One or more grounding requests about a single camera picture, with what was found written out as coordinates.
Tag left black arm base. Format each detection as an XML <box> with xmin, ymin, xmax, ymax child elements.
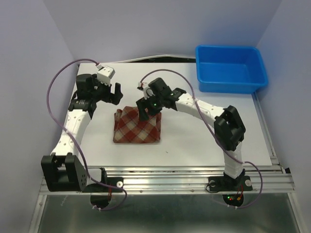
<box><xmin>84</xmin><ymin>177</ymin><xmax>127</xmax><ymax>212</ymax></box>

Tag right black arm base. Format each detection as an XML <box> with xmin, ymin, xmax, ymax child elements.
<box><xmin>205</xmin><ymin>175</ymin><xmax>253</xmax><ymax>208</ymax></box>

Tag aluminium rail frame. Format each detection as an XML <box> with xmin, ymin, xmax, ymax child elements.
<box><xmin>29</xmin><ymin>163</ymin><xmax>308</xmax><ymax>233</ymax></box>

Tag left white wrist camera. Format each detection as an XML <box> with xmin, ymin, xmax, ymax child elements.
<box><xmin>96</xmin><ymin>64</ymin><xmax>115</xmax><ymax>86</ymax></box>

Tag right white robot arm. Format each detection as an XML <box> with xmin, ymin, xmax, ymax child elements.
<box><xmin>136</xmin><ymin>78</ymin><xmax>246</xmax><ymax>189</ymax></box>

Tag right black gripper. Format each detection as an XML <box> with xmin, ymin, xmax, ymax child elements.
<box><xmin>137</xmin><ymin>91</ymin><xmax>165</xmax><ymax>121</ymax></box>

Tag purple cable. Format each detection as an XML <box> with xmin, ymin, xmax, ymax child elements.
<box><xmin>47</xmin><ymin>59</ymin><xmax>128</xmax><ymax>211</ymax></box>
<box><xmin>138</xmin><ymin>69</ymin><xmax>262</xmax><ymax>210</ymax></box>

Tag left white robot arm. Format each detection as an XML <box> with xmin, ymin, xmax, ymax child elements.
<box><xmin>41</xmin><ymin>74</ymin><xmax>123</xmax><ymax>192</ymax></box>

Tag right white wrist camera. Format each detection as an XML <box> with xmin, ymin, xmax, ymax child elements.
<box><xmin>138</xmin><ymin>82</ymin><xmax>154</xmax><ymax>100</ymax></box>

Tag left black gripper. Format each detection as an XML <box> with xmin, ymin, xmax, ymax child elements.
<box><xmin>91</xmin><ymin>74</ymin><xmax>123</xmax><ymax>105</ymax></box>

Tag blue plastic bin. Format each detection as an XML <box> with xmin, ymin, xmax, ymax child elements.
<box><xmin>195</xmin><ymin>45</ymin><xmax>268</xmax><ymax>94</ymax></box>

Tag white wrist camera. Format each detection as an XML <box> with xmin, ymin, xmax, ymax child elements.
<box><xmin>138</xmin><ymin>82</ymin><xmax>154</xmax><ymax>100</ymax></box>
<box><xmin>96</xmin><ymin>64</ymin><xmax>115</xmax><ymax>86</ymax></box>

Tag red plaid skirt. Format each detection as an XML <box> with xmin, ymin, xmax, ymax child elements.
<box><xmin>113</xmin><ymin>106</ymin><xmax>162</xmax><ymax>144</ymax></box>

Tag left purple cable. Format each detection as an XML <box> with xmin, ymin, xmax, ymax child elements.
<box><xmin>47</xmin><ymin>59</ymin><xmax>128</xmax><ymax>211</ymax></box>

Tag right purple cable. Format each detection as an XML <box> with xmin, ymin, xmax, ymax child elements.
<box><xmin>138</xmin><ymin>69</ymin><xmax>262</xmax><ymax>210</ymax></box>

